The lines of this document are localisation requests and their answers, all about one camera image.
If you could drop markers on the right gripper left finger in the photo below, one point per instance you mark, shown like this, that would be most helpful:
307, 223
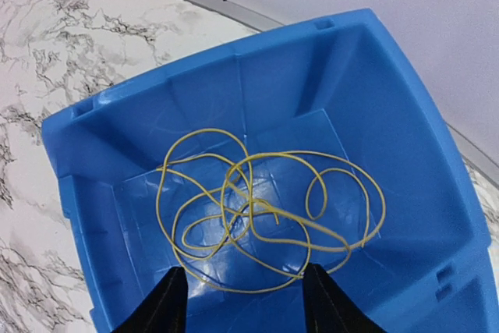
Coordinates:
164, 308

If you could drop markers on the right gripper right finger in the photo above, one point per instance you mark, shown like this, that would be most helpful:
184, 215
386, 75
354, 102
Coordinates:
328, 308

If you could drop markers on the blue three-compartment plastic bin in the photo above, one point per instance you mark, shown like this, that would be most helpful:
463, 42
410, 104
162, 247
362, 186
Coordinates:
134, 158

